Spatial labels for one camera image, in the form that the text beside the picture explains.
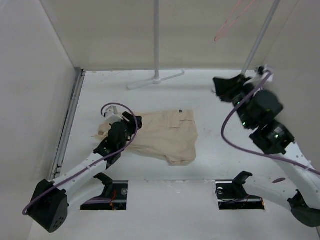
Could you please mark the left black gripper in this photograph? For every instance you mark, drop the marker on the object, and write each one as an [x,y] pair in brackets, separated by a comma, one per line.
[132,123]

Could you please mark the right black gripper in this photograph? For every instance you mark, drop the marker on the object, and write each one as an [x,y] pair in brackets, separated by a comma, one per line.
[225,87]

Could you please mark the beige trousers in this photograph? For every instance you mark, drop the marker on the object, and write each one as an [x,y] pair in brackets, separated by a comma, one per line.
[168,135]

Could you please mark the pink wire hanger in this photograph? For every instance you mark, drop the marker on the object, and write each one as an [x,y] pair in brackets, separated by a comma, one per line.
[231,20]

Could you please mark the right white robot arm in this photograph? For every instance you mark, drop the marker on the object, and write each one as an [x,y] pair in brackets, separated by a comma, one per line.
[257,110]

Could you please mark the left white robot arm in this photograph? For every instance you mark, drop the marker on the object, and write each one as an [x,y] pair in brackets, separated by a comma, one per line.
[51,199]

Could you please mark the left white rack stand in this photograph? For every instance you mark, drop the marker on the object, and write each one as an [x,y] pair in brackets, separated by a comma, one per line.
[156,79]

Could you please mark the white rack stand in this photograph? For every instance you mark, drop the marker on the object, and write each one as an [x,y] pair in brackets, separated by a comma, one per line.
[156,79]
[247,32]

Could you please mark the right white rack stand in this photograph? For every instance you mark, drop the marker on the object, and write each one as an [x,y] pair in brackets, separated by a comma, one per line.
[247,32]

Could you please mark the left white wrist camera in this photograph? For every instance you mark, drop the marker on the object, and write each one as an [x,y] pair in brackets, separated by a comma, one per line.
[111,115]

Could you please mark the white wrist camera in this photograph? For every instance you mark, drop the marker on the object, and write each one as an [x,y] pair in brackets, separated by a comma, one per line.
[262,72]
[111,115]

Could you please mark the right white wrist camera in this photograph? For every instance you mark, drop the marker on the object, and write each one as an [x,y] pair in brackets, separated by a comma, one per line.
[262,72]

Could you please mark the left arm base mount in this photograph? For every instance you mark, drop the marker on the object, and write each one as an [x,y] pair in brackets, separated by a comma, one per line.
[112,198]

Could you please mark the metal side rail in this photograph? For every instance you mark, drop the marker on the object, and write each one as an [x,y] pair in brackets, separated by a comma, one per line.
[57,163]

